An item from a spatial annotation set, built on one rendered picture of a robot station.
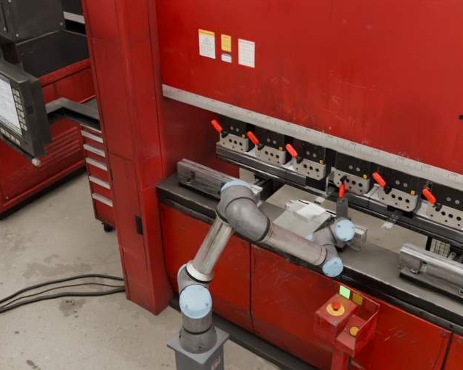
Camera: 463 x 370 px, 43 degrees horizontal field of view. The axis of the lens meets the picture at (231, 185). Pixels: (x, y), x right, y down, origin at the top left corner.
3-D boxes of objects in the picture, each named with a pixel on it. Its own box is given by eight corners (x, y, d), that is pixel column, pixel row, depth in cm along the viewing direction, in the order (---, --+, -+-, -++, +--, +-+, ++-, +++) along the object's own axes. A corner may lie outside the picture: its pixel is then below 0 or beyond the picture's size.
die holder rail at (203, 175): (178, 178, 308) (176, 162, 303) (185, 173, 312) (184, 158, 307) (256, 209, 283) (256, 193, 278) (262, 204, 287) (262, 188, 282)
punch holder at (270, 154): (254, 158, 266) (255, 125, 257) (264, 150, 271) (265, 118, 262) (282, 167, 258) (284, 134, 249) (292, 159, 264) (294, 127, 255)
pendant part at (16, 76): (-10, 125, 282) (-30, 55, 262) (12, 118, 289) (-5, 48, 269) (35, 158, 254) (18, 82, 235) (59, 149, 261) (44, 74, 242)
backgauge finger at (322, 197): (305, 201, 269) (306, 192, 267) (332, 177, 287) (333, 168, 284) (328, 210, 263) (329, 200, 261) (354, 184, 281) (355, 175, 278)
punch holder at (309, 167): (292, 171, 256) (294, 138, 247) (302, 163, 261) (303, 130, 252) (322, 181, 248) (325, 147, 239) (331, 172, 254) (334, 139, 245)
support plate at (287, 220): (263, 232, 249) (263, 230, 249) (295, 203, 267) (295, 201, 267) (300, 247, 240) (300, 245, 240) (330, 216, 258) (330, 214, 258)
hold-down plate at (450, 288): (398, 277, 241) (400, 271, 240) (403, 269, 245) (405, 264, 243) (472, 307, 226) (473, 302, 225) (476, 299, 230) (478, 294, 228)
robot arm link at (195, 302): (182, 334, 217) (180, 307, 209) (179, 308, 228) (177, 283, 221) (214, 330, 218) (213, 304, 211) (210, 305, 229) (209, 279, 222)
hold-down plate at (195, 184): (178, 186, 302) (178, 180, 300) (184, 180, 306) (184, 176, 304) (224, 205, 287) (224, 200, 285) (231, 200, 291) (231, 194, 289)
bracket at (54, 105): (27, 125, 305) (25, 112, 301) (64, 108, 321) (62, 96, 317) (79, 146, 284) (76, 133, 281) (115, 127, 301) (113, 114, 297)
